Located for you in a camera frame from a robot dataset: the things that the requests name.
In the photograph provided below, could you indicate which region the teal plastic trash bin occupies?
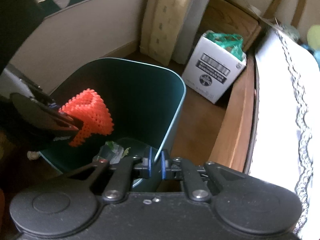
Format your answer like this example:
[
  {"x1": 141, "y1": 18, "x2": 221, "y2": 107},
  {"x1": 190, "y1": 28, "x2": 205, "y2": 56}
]
[{"x1": 41, "y1": 58, "x2": 186, "y2": 192}]

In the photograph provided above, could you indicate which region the crumpled wrapper in bin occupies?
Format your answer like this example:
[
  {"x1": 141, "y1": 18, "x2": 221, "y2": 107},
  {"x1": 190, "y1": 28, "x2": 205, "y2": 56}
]
[{"x1": 93, "y1": 141, "x2": 130, "y2": 164}]

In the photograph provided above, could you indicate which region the white printed cardboard box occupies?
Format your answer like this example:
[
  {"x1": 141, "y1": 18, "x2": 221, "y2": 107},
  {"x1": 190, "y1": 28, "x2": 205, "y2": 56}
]
[{"x1": 182, "y1": 30, "x2": 246, "y2": 103}]

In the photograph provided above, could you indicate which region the green plastic bag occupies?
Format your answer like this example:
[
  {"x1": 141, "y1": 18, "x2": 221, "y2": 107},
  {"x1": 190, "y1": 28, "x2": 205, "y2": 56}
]
[{"x1": 204, "y1": 30, "x2": 244, "y2": 61}]

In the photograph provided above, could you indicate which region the beige patterned curtain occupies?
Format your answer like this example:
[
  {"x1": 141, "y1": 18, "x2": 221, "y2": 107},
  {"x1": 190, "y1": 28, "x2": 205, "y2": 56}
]
[{"x1": 140, "y1": 0, "x2": 191, "y2": 66}]

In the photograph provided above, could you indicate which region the wooden nightstand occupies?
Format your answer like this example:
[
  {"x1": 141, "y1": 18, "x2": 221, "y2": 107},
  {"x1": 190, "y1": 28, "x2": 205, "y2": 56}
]
[{"x1": 199, "y1": 0, "x2": 261, "y2": 52}]

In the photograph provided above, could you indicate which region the wooden bed frame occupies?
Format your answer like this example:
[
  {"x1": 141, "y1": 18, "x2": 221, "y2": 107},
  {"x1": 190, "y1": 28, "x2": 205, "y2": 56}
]
[{"x1": 208, "y1": 51, "x2": 255, "y2": 172}]

